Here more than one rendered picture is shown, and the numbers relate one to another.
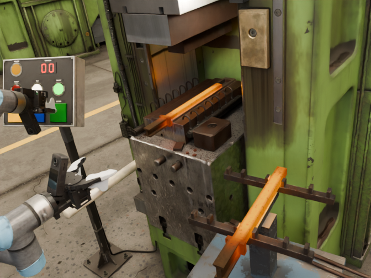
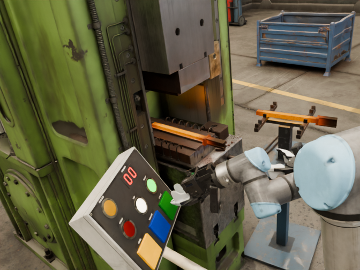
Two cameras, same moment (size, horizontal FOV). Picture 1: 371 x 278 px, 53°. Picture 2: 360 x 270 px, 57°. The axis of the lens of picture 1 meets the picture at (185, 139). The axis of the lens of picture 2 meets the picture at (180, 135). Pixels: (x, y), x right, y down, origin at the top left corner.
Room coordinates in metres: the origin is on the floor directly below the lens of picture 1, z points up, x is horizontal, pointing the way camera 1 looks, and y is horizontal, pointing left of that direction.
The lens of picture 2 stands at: (1.29, 1.38, 1.75)
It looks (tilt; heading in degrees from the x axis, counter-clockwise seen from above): 28 degrees down; 270
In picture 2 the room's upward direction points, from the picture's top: 8 degrees counter-clockwise
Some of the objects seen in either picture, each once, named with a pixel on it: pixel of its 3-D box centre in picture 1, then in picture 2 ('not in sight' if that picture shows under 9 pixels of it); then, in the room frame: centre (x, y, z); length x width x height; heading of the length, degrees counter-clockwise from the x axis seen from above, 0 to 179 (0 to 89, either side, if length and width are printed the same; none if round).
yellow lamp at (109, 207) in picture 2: (16, 69); (109, 208); (1.52, 0.65, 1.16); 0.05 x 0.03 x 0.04; 47
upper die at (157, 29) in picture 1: (186, 13); (157, 69); (1.36, -0.07, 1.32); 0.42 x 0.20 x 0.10; 137
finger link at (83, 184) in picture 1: (85, 181); not in sight; (0.87, 0.30, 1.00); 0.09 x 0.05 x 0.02; 101
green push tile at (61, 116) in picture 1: (58, 112); (167, 205); (1.37, 0.49, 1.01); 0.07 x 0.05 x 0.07; 72
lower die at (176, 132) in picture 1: (197, 105); (169, 139); (1.36, -0.07, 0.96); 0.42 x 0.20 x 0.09; 137
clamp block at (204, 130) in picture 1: (212, 133); (214, 132); (1.13, -0.10, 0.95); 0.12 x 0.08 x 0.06; 137
